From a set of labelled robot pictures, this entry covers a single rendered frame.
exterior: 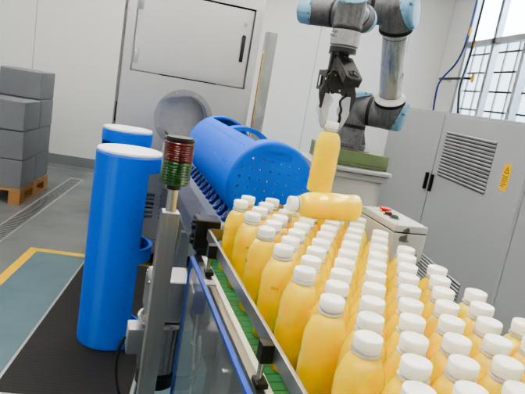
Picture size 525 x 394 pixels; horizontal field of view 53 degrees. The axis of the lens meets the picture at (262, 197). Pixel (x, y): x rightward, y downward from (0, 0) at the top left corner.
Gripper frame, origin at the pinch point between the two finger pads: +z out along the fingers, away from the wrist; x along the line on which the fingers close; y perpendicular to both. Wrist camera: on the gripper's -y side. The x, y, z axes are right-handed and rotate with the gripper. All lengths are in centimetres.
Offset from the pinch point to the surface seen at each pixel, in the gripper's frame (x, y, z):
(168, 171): 44, -23, 13
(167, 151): 45, -22, 9
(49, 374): 68, 69, 117
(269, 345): 28, -56, 34
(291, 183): -0.2, 22.8, 21.2
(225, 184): 20.4, 24.3, 24.0
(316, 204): 5.6, -12.9, 19.2
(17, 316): 91, 149, 133
